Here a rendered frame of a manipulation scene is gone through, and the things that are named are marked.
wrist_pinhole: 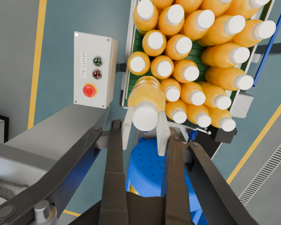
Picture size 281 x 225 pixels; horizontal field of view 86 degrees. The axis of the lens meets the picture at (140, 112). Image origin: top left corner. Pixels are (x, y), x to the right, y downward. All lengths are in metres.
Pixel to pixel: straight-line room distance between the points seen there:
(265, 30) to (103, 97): 0.45
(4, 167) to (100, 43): 0.62
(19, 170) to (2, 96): 1.53
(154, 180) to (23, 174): 0.54
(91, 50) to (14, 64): 1.63
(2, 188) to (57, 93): 1.17
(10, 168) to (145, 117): 0.68
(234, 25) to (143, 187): 0.48
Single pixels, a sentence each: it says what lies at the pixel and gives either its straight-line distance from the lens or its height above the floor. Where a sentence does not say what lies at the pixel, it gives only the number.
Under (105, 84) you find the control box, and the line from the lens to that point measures 0.45.
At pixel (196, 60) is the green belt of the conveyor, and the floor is 0.90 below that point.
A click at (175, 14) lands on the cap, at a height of 1.11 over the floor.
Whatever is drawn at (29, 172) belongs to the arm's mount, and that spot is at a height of 1.07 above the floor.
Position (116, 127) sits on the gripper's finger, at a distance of 0.15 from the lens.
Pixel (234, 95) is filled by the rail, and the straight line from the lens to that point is 0.66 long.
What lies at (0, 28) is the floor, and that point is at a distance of 2.08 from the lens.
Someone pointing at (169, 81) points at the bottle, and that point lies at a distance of 0.48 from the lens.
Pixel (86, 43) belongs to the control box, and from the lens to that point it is 0.46.
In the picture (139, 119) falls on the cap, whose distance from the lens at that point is 0.22.
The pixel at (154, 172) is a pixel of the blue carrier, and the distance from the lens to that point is 0.48.
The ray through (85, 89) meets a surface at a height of 1.11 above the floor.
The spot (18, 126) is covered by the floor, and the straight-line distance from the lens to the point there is 2.28.
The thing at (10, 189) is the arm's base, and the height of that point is 1.09.
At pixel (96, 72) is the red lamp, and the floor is 1.11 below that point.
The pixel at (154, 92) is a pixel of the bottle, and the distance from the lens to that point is 0.26.
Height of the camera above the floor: 1.53
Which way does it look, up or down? 70 degrees down
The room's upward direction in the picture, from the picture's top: 172 degrees counter-clockwise
